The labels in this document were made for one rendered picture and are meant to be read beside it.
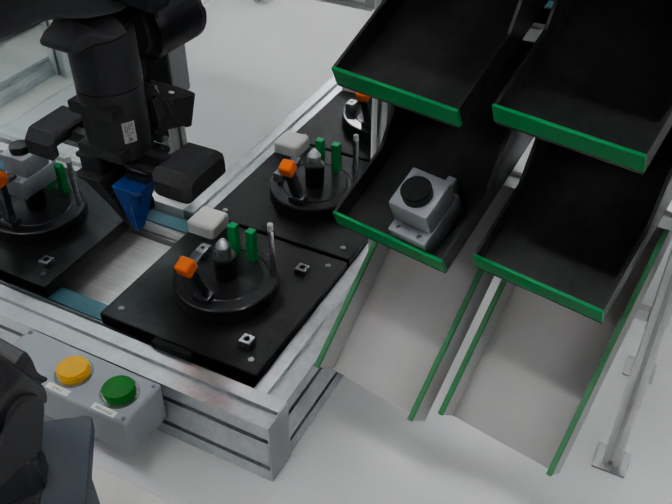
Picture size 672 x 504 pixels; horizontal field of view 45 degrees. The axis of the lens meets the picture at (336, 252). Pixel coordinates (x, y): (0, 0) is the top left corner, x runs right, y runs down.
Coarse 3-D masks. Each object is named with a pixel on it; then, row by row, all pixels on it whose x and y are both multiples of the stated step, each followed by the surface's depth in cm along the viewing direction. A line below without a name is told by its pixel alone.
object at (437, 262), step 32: (512, 64) 89; (416, 128) 88; (448, 128) 87; (480, 128) 86; (384, 160) 87; (416, 160) 86; (448, 160) 85; (480, 160) 84; (512, 160) 81; (352, 192) 84; (384, 192) 85; (480, 192) 82; (352, 224) 82; (384, 224) 83; (416, 256) 79; (448, 256) 77
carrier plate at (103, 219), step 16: (96, 192) 127; (96, 208) 124; (112, 208) 124; (96, 224) 121; (112, 224) 121; (0, 240) 118; (64, 240) 118; (80, 240) 118; (96, 240) 118; (112, 240) 121; (0, 256) 115; (16, 256) 115; (32, 256) 115; (64, 256) 115; (80, 256) 115; (0, 272) 113; (16, 272) 113; (32, 272) 113; (48, 272) 113; (64, 272) 113; (32, 288) 112; (48, 288) 111
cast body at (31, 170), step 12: (12, 144) 115; (24, 144) 115; (12, 156) 114; (24, 156) 114; (36, 156) 115; (12, 168) 115; (24, 168) 114; (36, 168) 116; (48, 168) 118; (24, 180) 115; (36, 180) 117; (48, 180) 119; (12, 192) 117; (24, 192) 115; (36, 192) 118
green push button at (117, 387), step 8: (120, 376) 97; (128, 376) 98; (104, 384) 96; (112, 384) 96; (120, 384) 96; (128, 384) 96; (104, 392) 95; (112, 392) 95; (120, 392) 95; (128, 392) 95; (104, 400) 96; (112, 400) 95; (120, 400) 95; (128, 400) 95
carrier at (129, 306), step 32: (192, 224) 118; (224, 224) 120; (224, 256) 106; (256, 256) 111; (288, 256) 115; (320, 256) 115; (128, 288) 110; (160, 288) 110; (224, 288) 107; (256, 288) 107; (288, 288) 110; (320, 288) 110; (128, 320) 105; (160, 320) 105; (192, 320) 105; (224, 320) 104; (256, 320) 105; (288, 320) 105; (224, 352) 101; (256, 352) 101
